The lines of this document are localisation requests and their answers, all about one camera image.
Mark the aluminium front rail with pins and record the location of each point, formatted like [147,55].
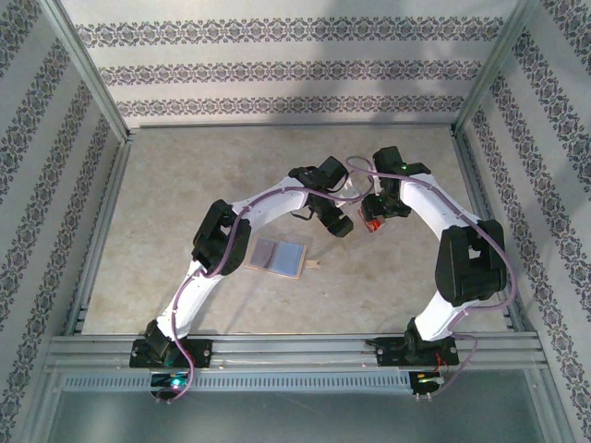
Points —
[300,350]

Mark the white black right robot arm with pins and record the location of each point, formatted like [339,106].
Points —
[429,207]

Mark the aluminium frame post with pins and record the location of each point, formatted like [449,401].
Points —
[88,69]
[490,69]

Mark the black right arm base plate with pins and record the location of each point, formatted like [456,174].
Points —
[385,357]

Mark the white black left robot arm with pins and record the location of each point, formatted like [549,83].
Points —
[272,210]

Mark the aluminium side rail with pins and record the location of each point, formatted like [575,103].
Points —
[114,184]
[468,161]

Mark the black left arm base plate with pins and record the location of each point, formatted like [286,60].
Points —
[203,353]

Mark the aluminium back rail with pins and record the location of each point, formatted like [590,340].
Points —
[295,125]

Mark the beige card holder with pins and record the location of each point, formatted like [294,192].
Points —
[291,258]

